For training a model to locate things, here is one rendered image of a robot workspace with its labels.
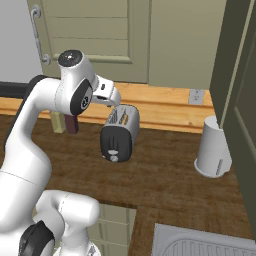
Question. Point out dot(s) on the beige lower cupboard door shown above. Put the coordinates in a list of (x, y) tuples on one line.
[(113, 230)]

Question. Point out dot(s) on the grey toaster lever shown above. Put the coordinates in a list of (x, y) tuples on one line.
[(113, 152)]

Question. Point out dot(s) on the dark brown block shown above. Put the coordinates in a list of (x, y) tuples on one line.
[(72, 125)]

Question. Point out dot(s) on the beige panelled cupboard door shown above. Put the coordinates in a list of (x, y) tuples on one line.
[(100, 30)]

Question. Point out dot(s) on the dark olive tall cupboard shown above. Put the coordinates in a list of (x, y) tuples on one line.
[(238, 83)]

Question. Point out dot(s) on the grey wall outlet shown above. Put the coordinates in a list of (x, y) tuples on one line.
[(196, 96)]

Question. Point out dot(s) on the white cylindrical canister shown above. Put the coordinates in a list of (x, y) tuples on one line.
[(213, 150)]

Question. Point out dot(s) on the grey sink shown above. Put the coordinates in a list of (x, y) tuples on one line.
[(200, 241)]

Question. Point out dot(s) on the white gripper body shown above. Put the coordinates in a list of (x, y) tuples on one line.
[(113, 98)]

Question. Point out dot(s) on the bread slice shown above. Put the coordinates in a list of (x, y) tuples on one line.
[(125, 116)]

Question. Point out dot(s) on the silver and black toaster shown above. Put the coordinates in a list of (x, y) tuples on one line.
[(125, 136)]

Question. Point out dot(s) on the grey toaster knob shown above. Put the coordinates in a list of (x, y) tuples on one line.
[(114, 159)]

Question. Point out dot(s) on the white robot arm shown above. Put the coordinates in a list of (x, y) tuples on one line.
[(25, 160)]

